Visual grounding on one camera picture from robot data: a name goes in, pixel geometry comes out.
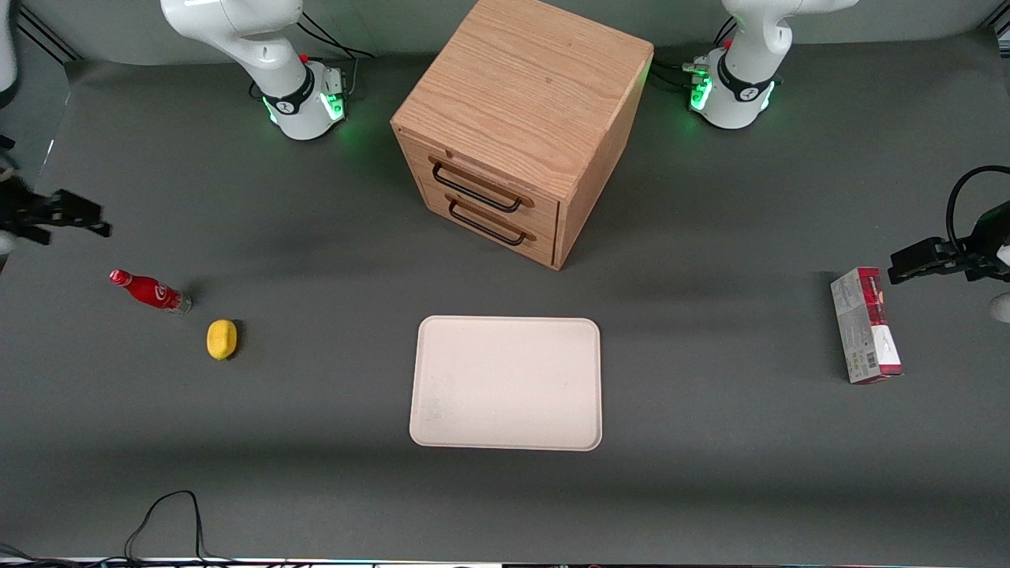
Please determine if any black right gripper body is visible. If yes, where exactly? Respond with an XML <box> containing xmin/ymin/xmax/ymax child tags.
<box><xmin>0</xmin><ymin>178</ymin><xmax>58</xmax><ymax>234</ymax></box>

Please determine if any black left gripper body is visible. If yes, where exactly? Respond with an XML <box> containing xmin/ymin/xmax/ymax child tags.
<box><xmin>964</xmin><ymin>200</ymin><xmax>1010</xmax><ymax>283</ymax></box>

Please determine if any small red coke bottle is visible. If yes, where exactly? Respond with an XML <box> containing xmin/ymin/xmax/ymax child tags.
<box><xmin>108</xmin><ymin>268</ymin><xmax>193</xmax><ymax>317</ymax></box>

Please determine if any beige rectangular plastic tray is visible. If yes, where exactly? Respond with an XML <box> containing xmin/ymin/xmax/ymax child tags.
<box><xmin>409</xmin><ymin>315</ymin><xmax>604</xmax><ymax>453</ymax></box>

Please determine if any red plaid cardboard box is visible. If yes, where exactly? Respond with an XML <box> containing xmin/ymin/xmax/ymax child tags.
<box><xmin>829</xmin><ymin>266</ymin><xmax>906</xmax><ymax>387</ymax></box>

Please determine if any yellow lemon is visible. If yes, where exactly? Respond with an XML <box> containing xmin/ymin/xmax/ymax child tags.
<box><xmin>205</xmin><ymin>318</ymin><xmax>239</xmax><ymax>362</ymax></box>

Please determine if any wooden cabinet drawer front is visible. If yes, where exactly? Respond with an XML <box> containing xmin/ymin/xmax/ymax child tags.
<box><xmin>422</xmin><ymin>188</ymin><xmax>559</xmax><ymax>269</ymax></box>
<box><xmin>399</xmin><ymin>133</ymin><xmax>561</xmax><ymax>237</ymax></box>

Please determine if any light wooden drawer cabinet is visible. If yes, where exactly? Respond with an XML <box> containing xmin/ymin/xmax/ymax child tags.
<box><xmin>390</xmin><ymin>0</ymin><xmax>655</xmax><ymax>272</ymax></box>

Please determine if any black left gripper cable loop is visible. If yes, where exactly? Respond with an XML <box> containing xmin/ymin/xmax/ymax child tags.
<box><xmin>945</xmin><ymin>164</ymin><xmax>1010</xmax><ymax>255</ymax></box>

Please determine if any black looped table edge cable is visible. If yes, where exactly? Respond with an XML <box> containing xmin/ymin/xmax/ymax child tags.
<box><xmin>124</xmin><ymin>489</ymin><xmax>208</xmax><ymax>566</ymax></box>

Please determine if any black right arm base cable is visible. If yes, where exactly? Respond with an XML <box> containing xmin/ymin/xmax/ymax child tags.
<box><xmin>295</xmin><ymin>11</ymin><xmax>376</xmax><ymax>100</ymax></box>

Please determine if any black arm base cable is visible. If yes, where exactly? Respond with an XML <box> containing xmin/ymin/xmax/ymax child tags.
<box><xmin>653</xmin><ymin>19</ymin><xmax>739</xmax><ymax>92</ymax></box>
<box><xmin>295</xmin><ymin>11</ymin><xmax>376</xmax><ymax>100</ymax></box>

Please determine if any black left arm base cable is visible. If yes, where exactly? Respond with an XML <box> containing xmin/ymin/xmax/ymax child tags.
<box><xmin>653</xmin><ymin>19</ymin><xmax>739</xmax><ymax>92</ymax></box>

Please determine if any black thin table edge cable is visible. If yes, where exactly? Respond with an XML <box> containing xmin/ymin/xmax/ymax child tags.
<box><xmin>0</xmin><ymin>542</ymin><xmax>50</xmax><ymax>566</ymax></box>

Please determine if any black wire drawer handle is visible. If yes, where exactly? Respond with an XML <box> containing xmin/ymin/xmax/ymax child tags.
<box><xmin>447</xmin><ymin>196</ymin><xmax>537</xmax><ymax>248</ymax></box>
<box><xmin>429</xmin><ymin>157</ymin><xmax>536</xmax><ymax>215</ymax></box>

